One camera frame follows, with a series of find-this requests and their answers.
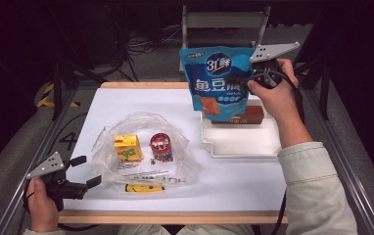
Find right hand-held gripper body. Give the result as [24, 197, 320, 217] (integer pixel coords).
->
[249, 41, 301, 90]

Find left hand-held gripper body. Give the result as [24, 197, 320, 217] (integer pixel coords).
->
[25, 151, 88, 212]

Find blue snack pouch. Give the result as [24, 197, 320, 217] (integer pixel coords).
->
[178, 46, 257, 122]

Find yellow drink carton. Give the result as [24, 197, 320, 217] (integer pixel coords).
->
[114, 133, 144, 163]

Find white plastic tray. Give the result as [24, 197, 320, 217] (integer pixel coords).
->
[200, 94, 282, 160]

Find red lidded candy jar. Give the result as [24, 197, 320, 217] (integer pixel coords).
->
[149, 132, 174, 163]

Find translucent smiley plastic bag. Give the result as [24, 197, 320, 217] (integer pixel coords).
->
[90, 112, 203, 194]

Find person's right hand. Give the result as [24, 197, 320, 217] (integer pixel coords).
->
[247, 58, 304, 131]

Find person's left hand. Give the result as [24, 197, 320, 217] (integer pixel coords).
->
[26, 177, 61, 233]

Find white metal stand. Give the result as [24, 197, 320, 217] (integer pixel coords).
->
[178, 4, 272, 74]

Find yellow black hazard tape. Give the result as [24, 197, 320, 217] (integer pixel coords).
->
[36, 82, 80, 109]

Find white table sheet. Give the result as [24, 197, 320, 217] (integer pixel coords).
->
[62, 87, 289, 212]

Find person's beige trousers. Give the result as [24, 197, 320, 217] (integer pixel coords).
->
[116, 224, 257, 235]

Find aluminium floor rail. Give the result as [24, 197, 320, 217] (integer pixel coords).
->
[0, 87, 78, 235]
[305, 87, 374, 235]

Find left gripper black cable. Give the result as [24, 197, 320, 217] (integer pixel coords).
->
[20, 182, 101, 235]

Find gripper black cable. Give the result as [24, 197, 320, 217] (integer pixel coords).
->
[20, 182, 101, 235]
[268, 68, 307, 235]

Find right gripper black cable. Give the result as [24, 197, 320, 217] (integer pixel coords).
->
[268, 68, 307, 235]

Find black floor cables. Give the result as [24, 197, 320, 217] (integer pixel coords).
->
[103, 6, 183, 82]

